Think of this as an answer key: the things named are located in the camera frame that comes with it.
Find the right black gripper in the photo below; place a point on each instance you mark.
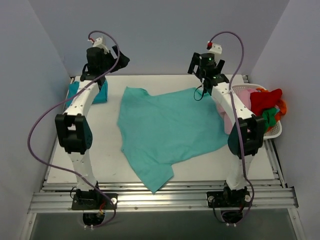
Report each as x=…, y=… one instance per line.
x=193, y=65

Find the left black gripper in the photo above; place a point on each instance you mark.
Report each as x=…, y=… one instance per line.
x=116, y=59

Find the mint green t shirt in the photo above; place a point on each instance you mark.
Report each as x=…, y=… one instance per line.
x=161, y=130

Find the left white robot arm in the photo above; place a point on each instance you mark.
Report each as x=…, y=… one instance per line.
x=73, y=131

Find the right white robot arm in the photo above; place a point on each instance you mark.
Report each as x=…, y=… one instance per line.
x=247, y=133

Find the folded teal t shirt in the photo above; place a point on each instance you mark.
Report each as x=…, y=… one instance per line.
x=100, y=98

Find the pink t shirt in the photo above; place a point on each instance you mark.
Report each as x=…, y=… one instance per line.
x=244, y=96

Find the red t shirt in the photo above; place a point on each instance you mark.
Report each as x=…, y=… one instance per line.
x=263, y=99

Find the orange t shirt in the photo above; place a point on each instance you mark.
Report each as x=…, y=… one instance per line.
x=280, y=106

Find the white plastic laundry basket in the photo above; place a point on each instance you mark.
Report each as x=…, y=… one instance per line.
x=273, y=132

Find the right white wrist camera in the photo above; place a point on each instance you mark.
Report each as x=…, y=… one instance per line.
x=214, y=48

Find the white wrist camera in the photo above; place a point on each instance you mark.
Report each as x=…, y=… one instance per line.
x=99, y=43
x=214, y=48

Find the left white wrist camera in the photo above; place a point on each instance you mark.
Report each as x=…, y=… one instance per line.
x=99, y=43

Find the aluminium rail frame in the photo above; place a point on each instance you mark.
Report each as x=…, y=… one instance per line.
x=174, y=196

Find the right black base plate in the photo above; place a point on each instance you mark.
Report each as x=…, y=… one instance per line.
x=217, y=199

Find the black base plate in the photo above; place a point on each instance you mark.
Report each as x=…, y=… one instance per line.
x=86, y=204
x=217, y=199

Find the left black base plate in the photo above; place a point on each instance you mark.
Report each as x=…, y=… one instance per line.
x=86, y=204

